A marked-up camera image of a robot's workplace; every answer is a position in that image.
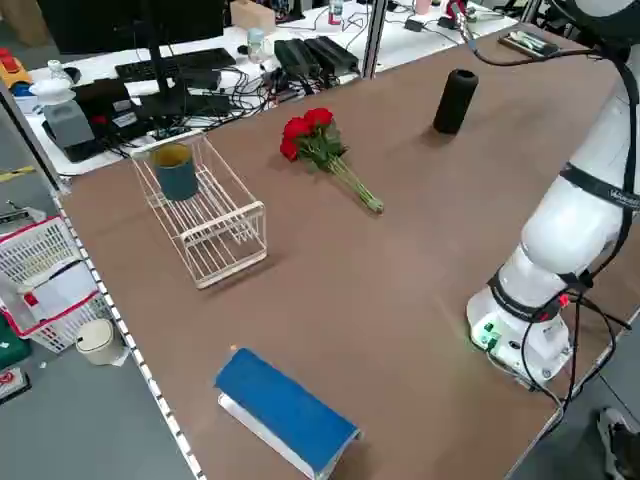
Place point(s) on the red flower bouquet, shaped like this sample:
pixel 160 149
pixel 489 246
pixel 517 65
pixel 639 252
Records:
pixel 305 127

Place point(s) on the black cylindrical vase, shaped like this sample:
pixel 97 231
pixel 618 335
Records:
pixel 455 102

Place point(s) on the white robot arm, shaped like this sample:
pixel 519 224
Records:
pixel 565 225

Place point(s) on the teal cup yellow inside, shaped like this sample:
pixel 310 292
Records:
pixel 175 180

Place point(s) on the black finned metal box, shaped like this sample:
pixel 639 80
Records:
pixel 295 57
pixel 332 52

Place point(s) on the black power adapter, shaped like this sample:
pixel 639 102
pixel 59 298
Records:
pixel 200 80

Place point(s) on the clear jar pale blue lid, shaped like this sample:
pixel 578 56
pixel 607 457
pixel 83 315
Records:
pixel 256 45

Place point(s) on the white can red label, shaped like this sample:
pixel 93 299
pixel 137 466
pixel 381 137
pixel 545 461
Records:
pixel 335 12

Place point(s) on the black keyboard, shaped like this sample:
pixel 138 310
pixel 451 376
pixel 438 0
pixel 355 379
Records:
pixel 175 62

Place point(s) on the light brown block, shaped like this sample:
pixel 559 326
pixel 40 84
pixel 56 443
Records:
pixel 252 17

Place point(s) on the pink cup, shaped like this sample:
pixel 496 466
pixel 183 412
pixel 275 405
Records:
pixel 423 6

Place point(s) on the black box red label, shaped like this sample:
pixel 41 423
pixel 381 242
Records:
pixel 100 97

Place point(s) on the shiny metal tray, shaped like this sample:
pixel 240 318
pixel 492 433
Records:
pixel 515 42

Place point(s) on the grey tissue box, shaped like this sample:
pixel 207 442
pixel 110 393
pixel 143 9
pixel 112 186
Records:
pixel 67 125

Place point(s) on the white basket red rim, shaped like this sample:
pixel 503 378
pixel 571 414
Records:
pixel 30 250

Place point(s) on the black computer monitor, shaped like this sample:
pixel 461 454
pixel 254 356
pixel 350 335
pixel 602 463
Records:
pixel 125 25

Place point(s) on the white stacked bowls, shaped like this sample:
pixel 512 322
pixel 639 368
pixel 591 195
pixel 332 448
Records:
pixel 50 90

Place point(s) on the clear water bottle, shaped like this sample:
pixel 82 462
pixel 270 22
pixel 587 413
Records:
pixel 57 72

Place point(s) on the dark green box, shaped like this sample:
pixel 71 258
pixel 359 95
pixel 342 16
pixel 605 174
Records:
pixel 10 345

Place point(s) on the person's foot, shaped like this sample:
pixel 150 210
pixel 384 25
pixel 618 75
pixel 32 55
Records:
pixel 617 445

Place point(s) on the brown cardboard box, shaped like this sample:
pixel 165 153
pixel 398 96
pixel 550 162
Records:
pixel 25 22

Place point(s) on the aluminium corner frame post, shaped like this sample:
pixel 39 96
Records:
pixel 30 135

